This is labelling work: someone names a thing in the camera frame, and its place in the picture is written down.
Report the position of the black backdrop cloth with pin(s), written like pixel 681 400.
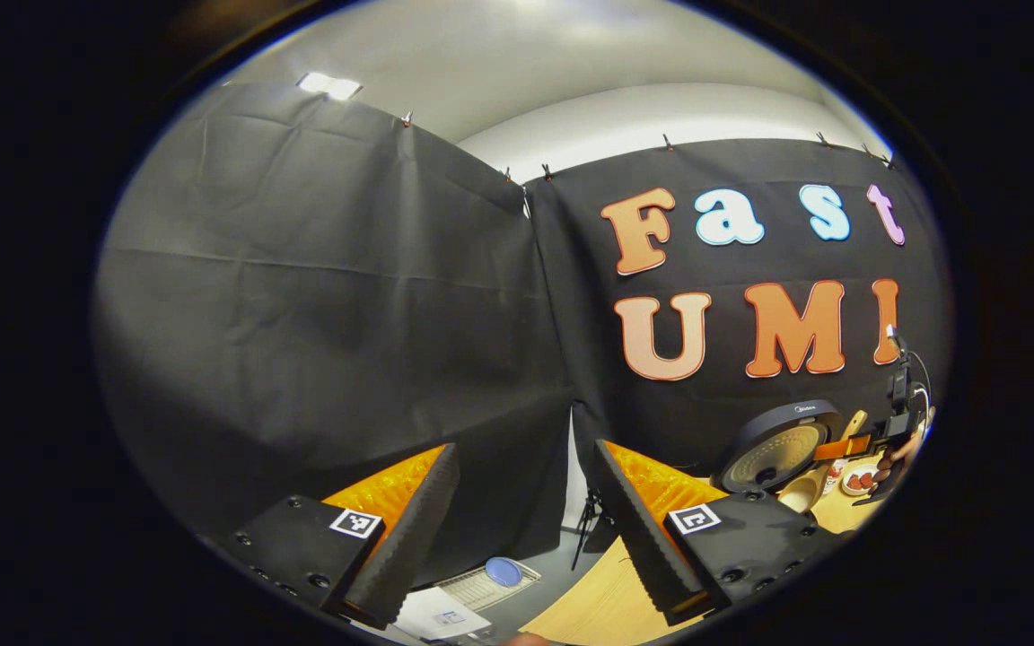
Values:
pixel 319 314

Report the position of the white grille with blue lid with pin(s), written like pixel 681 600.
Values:
pixel 490 583

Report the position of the clear drink bottle red label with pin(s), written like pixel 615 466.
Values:
pixel 835 475

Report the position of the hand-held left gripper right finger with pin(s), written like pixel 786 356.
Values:
pixel 638 547

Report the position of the ceiling light panel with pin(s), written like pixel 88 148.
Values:
pixel 330 86

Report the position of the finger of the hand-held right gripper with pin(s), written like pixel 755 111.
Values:
pixel 845 447

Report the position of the wooden spoon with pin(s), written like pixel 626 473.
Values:
pixel 804 492

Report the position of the white paper sheet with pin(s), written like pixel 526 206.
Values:
pixel 441 617

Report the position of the black tripod stand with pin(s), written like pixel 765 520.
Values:
pixel 587 529

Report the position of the silver black rice cooker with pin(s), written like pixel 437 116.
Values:
pixel 773 449

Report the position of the white round plate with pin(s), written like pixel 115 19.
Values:
pixel 860 482

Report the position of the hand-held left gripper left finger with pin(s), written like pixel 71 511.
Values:
pixel 414 547

